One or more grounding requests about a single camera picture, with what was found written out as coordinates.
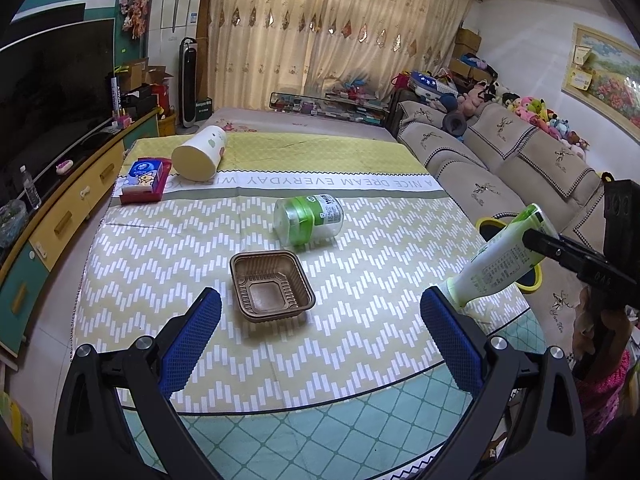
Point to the hanging flower decoration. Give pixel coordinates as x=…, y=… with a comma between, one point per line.
x=135, y=10

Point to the brown plastic tray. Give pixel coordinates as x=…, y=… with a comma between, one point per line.
x=270, y=300

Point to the stacked cardboard boxes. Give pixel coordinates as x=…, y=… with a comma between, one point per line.
x=465, y=52

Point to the clear jar green label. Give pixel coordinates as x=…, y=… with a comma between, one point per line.
x=300, y=220

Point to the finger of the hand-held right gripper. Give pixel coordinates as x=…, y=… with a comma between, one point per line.
x=550, y=247

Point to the grey tower fan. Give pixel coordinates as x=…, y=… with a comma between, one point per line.
x=188, y=85

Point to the dark grey round cushion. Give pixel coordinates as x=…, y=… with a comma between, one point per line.
x=455, y=122

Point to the blue tissue pack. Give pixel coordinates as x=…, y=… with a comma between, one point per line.
x=145, y=172

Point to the zigzag patterned tablecloth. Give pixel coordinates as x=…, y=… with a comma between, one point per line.
x=350, y=310

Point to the dark green box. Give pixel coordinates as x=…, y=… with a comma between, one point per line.
x=202, y=108

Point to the beige curtain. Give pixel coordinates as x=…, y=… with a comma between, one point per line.
x=325, y=25

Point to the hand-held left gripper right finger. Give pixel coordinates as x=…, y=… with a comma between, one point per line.
x=452, y=340

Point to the white standing air conditioner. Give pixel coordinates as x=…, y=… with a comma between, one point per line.
x=172, y=10

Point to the red tray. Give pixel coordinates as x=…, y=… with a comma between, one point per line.
x=140, y=198

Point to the white green squeeze bottle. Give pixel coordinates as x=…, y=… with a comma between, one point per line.
x=495, y=265

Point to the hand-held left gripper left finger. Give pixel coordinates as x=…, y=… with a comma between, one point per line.
x=192, y=340

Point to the beige sofa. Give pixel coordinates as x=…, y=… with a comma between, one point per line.
x=475, y=190

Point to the yellow green television cabinet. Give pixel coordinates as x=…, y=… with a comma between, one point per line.
x=70, y=200

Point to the clear water bottle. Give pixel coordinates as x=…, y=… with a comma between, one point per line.
x=30, y=190

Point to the blue white bag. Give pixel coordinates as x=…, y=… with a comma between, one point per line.
x=427, y=85

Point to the row of plush toys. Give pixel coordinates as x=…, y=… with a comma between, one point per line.
x=530, y=110

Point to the glass bowl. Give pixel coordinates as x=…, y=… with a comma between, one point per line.
x=10, y=220

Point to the floral floor mat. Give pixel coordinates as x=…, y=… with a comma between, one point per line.
x=300, y=122

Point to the black television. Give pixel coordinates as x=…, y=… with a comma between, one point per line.
x=50, y=90

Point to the small pink dish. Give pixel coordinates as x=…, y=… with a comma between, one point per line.
x=65, y=165

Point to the person's right hand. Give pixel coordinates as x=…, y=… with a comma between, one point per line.
x=615, y=327

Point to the framed flower painting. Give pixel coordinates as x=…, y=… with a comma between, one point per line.
x=610, y=75

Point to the open cardboard boxes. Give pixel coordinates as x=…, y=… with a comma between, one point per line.
x=145, y=72

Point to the low rack of books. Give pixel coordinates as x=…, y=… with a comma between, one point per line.
x=330, y=107

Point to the white paper cup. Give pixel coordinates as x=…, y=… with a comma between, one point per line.
x=197, y=160

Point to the person's right forearm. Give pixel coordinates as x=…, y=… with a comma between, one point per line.
x=607, y=395

